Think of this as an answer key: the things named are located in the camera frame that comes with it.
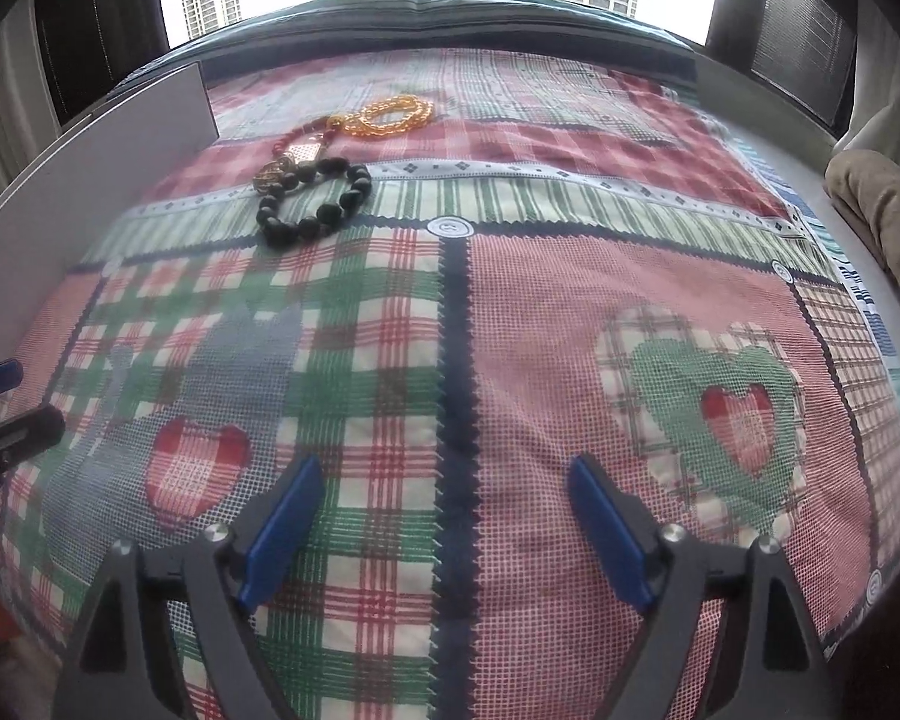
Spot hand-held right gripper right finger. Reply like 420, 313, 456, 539
568, 454, 833, 720

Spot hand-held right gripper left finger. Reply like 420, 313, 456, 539
60, 454, 325, 720

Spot white drawer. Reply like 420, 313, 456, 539
0, 60, 222, 406

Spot patchwork plaid blanket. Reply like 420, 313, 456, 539
0, 45, 900, 720

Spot white curtain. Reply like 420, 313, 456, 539
0, 0, 61, 188
832, 15, 900, 158

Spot round gold charm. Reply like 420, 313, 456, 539
253, 157, 297, 194

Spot dark window panel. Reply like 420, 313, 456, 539
705, 0, 871, 140
34, 0, 170, 128

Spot beige pillow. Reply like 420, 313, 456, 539
825, 150, 900, 308

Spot teal striped cushion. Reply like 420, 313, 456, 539
112, 0, 702, 91

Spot black bead bracelet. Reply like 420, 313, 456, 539
257, 156, 374, 247

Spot red bead bracelet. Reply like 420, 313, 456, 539
281, 116, 346, 166

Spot amber bead bracelet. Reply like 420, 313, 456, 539
328, 94, 437, 140

